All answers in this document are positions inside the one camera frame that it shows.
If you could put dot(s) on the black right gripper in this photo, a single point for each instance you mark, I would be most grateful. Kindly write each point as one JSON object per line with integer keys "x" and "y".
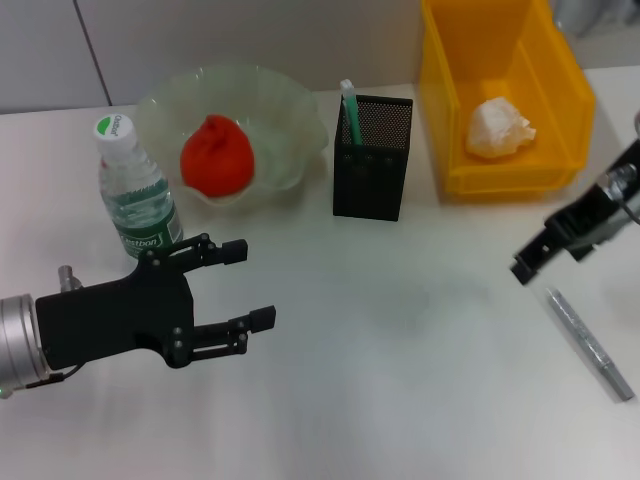
{"x": 590, "y": 215}

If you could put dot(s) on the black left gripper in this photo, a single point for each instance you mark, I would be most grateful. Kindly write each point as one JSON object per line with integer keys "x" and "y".
{"x": 115, "y": 320}

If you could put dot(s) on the grey marker pen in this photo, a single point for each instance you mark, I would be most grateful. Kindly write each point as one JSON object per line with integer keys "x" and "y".
{"x": 585, "y": 340}

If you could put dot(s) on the red soft ball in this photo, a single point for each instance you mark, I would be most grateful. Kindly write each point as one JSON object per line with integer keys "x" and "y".
{"x": 217, "y": 157}

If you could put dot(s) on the white paper ball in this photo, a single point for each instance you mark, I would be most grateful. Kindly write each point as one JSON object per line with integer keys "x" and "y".
{"x": 495, "y": 130}

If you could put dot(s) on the clear green-label water bottle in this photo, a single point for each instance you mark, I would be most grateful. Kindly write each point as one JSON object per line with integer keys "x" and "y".
{"x": 140, "y": 195}

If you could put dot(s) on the green glass fruit bowl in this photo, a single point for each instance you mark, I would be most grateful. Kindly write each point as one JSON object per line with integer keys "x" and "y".
{"x": 280, "y": 130}

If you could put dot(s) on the black mesh pen holder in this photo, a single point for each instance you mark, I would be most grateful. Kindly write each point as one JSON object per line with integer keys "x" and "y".
{"x": 372, "y": 170}

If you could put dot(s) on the yellow plastic bin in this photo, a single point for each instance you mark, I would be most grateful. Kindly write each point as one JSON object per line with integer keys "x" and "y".
{"x": 545, "y": 165}

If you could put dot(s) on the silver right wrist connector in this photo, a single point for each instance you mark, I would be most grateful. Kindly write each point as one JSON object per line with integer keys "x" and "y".
{"x": 620, "y": 180}

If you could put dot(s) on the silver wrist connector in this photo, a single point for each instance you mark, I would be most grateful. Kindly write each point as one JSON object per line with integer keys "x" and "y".
{"x": 620, "y": 180}
{"x": 69, "y": 277}

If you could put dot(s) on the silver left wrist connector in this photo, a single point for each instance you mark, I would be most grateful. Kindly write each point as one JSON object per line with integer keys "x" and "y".
{"x": 69, "y": 277}

